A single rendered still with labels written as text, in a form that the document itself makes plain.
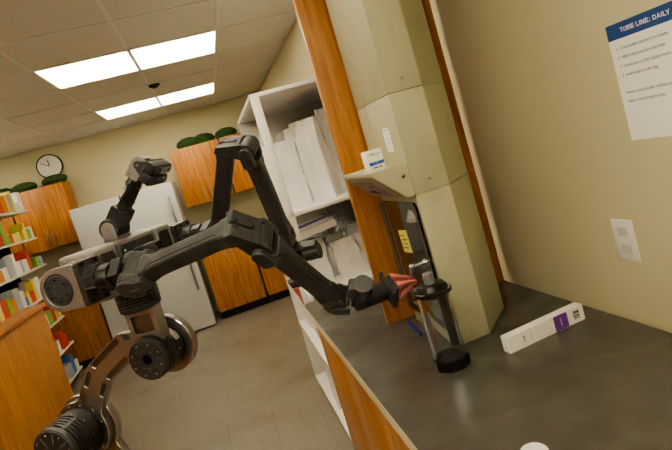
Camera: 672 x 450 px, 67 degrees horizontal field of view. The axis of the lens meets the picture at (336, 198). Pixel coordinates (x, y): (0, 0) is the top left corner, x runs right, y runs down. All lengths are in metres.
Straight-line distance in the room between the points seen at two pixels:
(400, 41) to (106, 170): 5.85
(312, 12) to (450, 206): 0.83
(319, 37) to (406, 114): 0.52
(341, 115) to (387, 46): 0.40
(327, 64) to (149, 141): 5.32
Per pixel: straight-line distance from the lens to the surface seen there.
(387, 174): 1.47
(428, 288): 1.41
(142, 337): 1.81
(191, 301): 6.41
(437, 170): 1.53
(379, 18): 1.54
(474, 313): 1.63
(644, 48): 1.35
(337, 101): 1.83
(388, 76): 1.50
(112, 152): 7.06
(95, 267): 1.51
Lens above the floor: 1.60
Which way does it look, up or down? 5 degrees down
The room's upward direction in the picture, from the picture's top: 16 degrees counter-clockwise
